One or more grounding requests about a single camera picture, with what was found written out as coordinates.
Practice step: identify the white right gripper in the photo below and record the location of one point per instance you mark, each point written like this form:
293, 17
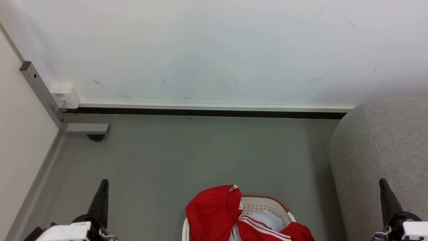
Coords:
414, 231

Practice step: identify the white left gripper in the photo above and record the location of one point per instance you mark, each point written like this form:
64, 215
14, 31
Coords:
67, 232

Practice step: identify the plain red garment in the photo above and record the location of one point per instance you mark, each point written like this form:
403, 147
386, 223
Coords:
210, 214

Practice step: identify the white laundry basket brown rim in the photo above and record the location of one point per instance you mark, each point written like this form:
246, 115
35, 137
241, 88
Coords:
264, 204

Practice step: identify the grey fabric sofa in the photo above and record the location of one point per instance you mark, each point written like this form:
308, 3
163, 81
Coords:
384, 150

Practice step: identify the dark round floor foot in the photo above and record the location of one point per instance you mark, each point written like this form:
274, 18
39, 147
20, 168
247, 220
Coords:
96, 137

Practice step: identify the pale white garment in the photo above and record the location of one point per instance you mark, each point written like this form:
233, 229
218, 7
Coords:
269, 219

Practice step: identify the black and white baseboard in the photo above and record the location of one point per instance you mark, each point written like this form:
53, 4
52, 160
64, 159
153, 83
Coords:
214, 109

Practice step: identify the white wall socket box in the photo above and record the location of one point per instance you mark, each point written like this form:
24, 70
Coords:
65, 95

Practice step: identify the grey metal post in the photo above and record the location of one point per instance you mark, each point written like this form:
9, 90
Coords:
40, 88

